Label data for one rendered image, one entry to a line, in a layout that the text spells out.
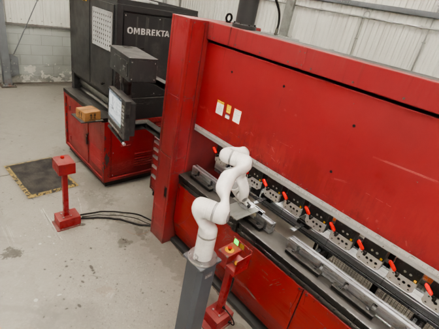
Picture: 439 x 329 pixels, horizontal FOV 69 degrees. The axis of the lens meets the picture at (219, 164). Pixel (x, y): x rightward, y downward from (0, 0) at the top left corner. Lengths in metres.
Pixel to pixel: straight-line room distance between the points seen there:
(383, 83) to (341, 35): 4.92
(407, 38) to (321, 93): 4.37
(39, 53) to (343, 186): 7.63
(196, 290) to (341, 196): 1.11
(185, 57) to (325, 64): 1.17
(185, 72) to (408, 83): 1.67
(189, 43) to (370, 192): 1.75
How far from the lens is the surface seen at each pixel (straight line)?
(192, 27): 2.76
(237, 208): 2.63
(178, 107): 2.87
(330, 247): 2.70
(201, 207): 1.86
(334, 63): 2.10
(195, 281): 2.15
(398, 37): 6.46
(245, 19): 2.70
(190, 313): 2.38
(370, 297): 2.41
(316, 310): 2.53
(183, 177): 3.16
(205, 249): 2.01
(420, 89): 1.92
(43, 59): 8.74
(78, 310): 3.14
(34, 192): 4.50
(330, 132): 2.14
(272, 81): 2.38
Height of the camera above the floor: 2.46
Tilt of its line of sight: 27 degrees down
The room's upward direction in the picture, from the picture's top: 11 degrees clockwise
